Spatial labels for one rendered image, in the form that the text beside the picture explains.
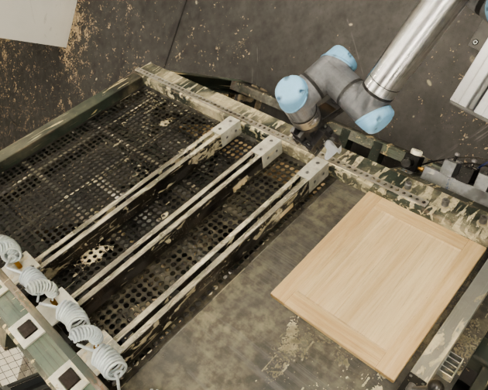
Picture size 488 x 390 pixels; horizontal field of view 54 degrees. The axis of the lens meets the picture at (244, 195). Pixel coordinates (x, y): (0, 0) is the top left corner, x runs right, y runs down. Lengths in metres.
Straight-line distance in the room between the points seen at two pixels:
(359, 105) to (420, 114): 1.63
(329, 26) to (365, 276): 1.76
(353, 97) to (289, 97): 0.14
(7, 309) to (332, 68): 1.21
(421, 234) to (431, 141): 1.03
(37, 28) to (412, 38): 4.08
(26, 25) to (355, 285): 3.84
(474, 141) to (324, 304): 1.39
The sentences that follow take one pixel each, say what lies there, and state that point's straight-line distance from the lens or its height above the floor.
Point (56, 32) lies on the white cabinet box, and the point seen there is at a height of 0.12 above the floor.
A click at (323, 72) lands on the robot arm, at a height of 1.58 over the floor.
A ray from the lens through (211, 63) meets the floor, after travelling 3.50.
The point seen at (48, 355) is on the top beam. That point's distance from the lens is 1.54.
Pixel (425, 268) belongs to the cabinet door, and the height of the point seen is 1.04.
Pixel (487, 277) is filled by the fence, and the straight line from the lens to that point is 1.63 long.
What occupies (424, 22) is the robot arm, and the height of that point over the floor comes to 1.62.
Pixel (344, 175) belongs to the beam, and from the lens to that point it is 1.85.
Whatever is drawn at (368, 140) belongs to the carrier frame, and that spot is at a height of 0.18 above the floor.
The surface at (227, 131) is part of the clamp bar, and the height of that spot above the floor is 0.99.
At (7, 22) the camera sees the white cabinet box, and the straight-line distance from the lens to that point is 4.66.
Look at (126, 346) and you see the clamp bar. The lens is 1.49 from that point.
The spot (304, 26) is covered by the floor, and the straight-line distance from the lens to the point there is 3.07.
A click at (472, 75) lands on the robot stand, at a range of 0.54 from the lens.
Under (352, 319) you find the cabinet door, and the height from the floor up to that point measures 1.29.
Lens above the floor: 2.55
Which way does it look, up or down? 51 degrees down
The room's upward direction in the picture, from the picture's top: 99 degrees counter-clockwise
